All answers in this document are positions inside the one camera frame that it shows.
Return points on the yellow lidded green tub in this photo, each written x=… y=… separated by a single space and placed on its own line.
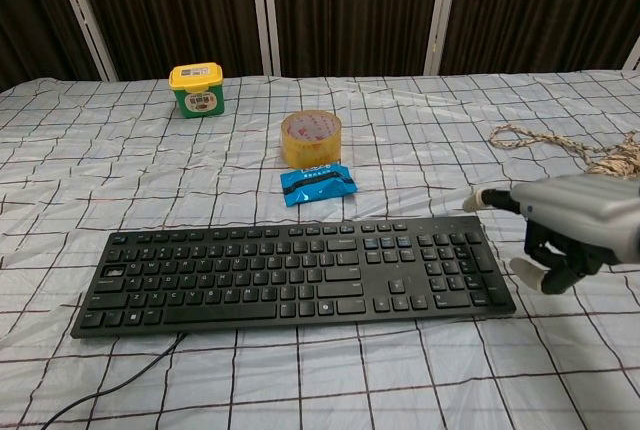
x=196 y=91

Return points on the clear packing tape roll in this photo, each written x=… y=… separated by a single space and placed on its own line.
x=311 y=140

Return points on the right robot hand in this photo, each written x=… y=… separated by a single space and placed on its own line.
x=580 y=222

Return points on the black keyboard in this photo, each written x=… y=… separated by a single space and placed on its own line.
x=295 y=280

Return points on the blue snack packet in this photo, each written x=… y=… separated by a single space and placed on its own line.
x=317 y=184

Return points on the blue checked tablecloth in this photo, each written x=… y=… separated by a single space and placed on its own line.
x=320 y=250

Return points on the white partition frame post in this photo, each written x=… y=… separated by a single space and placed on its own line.
x=440 y=12
x=265 y=12
x=632 y=57
x=82 y=15

